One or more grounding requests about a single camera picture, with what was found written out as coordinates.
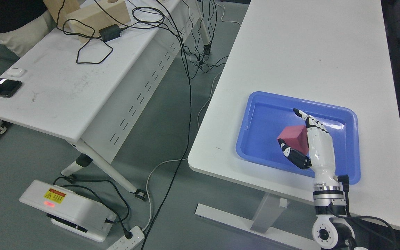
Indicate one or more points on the black power adapter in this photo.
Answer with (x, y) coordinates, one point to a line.
(110, 33)

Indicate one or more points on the white power strip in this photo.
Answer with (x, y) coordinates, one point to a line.
(129, 244)

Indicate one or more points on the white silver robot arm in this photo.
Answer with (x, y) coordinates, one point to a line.
(331, 231)

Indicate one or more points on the wooden block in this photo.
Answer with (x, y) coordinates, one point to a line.
(82, 19)

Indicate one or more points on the white earbuds case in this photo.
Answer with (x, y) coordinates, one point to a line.
(15, 72)

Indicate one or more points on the pink block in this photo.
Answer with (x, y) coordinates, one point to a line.
(296, 137)

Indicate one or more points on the blue tray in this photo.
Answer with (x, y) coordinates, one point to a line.
(267, 114)

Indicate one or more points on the person in beige trousers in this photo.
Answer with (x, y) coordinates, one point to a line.
(23, 24)

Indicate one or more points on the white folding table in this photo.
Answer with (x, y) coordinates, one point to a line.
(94, 107)

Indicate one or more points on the white box device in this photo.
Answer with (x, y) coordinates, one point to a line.
(73, 212)

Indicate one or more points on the white standing desk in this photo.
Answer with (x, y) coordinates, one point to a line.
(312, 55)

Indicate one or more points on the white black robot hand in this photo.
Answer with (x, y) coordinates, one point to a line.
(321, 159)

